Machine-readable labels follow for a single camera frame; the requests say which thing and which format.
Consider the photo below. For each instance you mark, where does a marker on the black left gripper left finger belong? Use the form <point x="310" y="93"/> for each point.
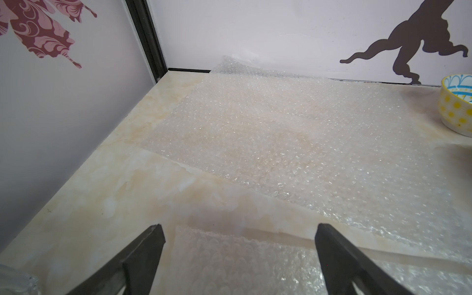
<point x="132" y="270"/>

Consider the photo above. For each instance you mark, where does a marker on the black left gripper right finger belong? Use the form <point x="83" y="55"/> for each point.
<point x="346" y="269"/>

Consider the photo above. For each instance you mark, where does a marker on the bubble wrap sheet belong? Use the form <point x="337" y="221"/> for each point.
<point x="349" y="151"/>
<point x="214" y="263"/>

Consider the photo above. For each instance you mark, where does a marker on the yellow dotted ceramic bowl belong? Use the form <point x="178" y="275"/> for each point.
<point x="455" y="103"/>

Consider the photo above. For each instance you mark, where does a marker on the black corner frame post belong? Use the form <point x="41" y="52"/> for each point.
<point x="146" y="30"/>

